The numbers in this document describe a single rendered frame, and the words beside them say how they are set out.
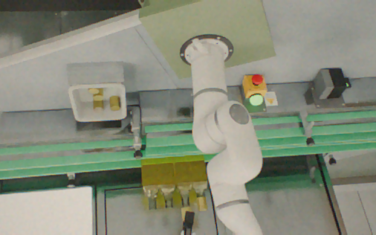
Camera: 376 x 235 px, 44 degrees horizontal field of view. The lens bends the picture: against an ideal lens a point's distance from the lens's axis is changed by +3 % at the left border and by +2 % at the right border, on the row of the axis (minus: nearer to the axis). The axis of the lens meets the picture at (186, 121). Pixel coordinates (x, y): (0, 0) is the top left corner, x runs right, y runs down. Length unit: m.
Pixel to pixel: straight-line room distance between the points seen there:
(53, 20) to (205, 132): 1.28
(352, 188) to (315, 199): 3.55
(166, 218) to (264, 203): 0.40
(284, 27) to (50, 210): 1.04
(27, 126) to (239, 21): 0.86
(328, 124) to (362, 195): 3.79
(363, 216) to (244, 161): 4.39
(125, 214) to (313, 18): 0.95
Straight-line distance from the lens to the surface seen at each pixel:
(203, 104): 1.20
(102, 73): 1.47
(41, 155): 1.68
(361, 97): 1.82
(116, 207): 1.75
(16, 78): 1.58
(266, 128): 1.65
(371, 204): 5.50
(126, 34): 1.39
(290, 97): 1.72
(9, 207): 1.81
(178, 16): 1.21
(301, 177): 1.94
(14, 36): 2.23
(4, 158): 1.71
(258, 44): 1.34
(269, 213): 1.85
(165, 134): 1.58
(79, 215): 1.75
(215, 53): 1.28
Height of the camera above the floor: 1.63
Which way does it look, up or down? 28 degrees down
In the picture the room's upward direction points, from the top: 172 degrees clockwise
